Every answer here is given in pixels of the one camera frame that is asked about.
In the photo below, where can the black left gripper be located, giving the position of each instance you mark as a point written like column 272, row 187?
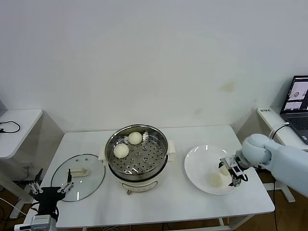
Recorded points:
column 49, row 198

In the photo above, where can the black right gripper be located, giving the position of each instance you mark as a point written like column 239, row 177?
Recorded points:
column 235, row 171

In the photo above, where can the white steamed baozi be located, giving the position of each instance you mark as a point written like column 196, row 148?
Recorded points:
column 215, row 180
column 135, row 138
column 121, row 151
column 223, row 171

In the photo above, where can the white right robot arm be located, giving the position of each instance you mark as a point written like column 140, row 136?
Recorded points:
column 284, row 158

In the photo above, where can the steel steamer basket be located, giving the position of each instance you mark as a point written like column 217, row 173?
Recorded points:
column 144, row 156

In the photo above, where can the white round plate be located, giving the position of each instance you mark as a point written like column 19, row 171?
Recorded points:
column 199, row 158

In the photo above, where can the white side table with laptop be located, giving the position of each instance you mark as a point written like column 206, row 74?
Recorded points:
column 272, row 115

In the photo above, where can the white label with black text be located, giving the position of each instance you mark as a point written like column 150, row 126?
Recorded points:
column 265, row 111

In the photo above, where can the cream electric cooker base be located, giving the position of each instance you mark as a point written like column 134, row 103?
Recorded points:
column 137, row 184

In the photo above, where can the grey open laptop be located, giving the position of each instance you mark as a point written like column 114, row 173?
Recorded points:
column 297, row 101

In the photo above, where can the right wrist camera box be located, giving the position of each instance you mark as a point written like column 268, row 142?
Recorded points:
column 237, row 171

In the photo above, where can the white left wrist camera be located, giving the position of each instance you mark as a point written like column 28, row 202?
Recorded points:
column 22, row 227

